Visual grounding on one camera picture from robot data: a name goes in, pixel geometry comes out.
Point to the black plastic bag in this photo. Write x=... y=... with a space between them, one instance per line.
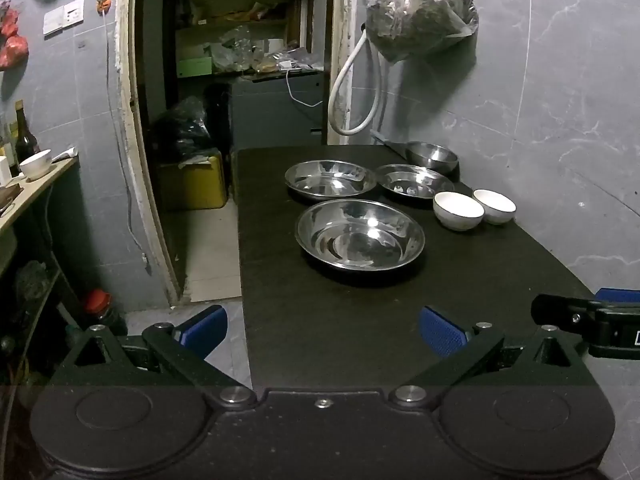
x=180 y=130

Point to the green box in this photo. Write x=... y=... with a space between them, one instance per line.
x=195 y=66

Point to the white bowl on shelf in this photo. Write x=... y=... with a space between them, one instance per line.
x=36 y=164

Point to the black cabinet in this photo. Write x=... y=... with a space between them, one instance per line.
x=272 y=115

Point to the large steel plate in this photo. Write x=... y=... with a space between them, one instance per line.
x=357 y=237

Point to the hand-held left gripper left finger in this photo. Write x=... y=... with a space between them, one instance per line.
x=202 y=330

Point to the cluttered storage shelf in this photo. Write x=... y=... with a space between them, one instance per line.
x=225 y=10

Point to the red plastic bag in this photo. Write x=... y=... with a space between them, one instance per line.
x=12 y=50

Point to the yellow box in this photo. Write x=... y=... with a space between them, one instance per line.
x=192 y=185

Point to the small steel plate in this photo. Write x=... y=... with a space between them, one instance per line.
x=415 y=182

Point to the white ceramic bowl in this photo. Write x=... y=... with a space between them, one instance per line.
x=495 y=207
x=457 y=210

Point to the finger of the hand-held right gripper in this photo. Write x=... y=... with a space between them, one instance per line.
x=555 y=311
x=619 y=295

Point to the medium steel plate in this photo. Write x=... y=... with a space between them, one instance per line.
x=330 y=179

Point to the steel bowl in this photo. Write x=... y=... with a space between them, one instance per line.
x=432 y=156

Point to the red lidded jar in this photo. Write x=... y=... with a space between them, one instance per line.
x=100 y=307

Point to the white spoon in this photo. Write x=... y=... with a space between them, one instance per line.
x=65 y=154

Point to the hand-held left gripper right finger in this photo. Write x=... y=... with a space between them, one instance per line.
x=442 y=331

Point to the orange wall hook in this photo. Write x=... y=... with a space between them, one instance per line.
x=104 y=1

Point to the white wall switch panel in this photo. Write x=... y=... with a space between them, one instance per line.
x=64 y=16

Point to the wooden side shelf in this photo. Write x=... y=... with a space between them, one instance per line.
x=30 y=195

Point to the dark glass bottle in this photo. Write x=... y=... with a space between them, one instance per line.
x=25 y=140

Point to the clear plastic bag of dried goods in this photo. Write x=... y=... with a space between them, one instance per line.
x=420 y=10

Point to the worn white door frame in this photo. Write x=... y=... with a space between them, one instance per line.
x=132 y=135

